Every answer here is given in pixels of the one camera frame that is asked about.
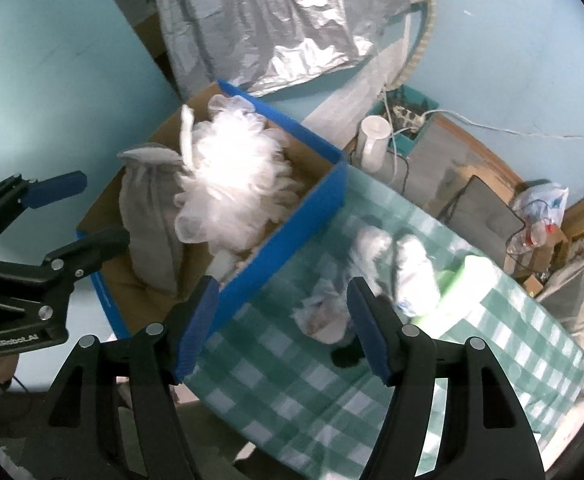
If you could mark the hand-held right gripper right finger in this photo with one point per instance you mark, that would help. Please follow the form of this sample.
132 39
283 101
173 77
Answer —
369 330

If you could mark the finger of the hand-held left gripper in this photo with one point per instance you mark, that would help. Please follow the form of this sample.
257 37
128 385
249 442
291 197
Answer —
54 190
97 247

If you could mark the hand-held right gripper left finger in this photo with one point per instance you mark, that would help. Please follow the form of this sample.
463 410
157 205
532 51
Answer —
197 330

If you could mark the white patterned sock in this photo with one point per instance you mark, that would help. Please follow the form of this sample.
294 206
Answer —
372 250
322 320

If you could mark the grey cloth pouch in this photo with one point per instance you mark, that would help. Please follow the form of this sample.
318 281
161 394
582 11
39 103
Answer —
147 220

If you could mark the blue cardboard box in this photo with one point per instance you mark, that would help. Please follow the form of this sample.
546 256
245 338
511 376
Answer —
292 230

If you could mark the white mesh bath pouf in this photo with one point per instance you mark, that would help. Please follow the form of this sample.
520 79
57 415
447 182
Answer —
232 175

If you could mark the black sock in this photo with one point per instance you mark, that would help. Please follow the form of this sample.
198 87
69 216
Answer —
347 357

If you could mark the white fluffy sock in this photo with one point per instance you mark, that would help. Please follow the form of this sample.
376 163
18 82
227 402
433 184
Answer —
417 270

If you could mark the green checked cloth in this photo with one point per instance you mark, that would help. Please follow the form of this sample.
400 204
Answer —
282 390

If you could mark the light green sock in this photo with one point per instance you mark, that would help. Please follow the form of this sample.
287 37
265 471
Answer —
462 275

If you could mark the person's green clothing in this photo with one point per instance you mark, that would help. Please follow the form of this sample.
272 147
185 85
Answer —
212 440

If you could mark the dark grey cushion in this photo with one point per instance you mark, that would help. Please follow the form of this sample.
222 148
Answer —
482 220

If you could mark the clear plastic bottle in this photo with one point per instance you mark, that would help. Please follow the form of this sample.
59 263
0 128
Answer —
527 237

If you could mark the grey floor mat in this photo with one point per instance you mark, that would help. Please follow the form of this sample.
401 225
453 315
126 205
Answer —
442 160

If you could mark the white cup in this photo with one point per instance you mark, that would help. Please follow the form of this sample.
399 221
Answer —
374 145

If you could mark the brown cardboard box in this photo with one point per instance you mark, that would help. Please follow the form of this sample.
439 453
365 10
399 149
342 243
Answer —
547 255

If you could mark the teal box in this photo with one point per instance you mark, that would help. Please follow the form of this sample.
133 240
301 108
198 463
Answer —
417 140

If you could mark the grey bed sheet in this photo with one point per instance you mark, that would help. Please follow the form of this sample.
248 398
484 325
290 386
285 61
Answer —
572 285

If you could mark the white power strip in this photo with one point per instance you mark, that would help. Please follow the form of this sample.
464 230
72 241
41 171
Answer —
412 117

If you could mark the white plastic bag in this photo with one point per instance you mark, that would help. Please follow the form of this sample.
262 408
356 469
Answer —
547 200

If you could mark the silver foil curtain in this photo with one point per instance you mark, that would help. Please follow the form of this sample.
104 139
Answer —
282 20

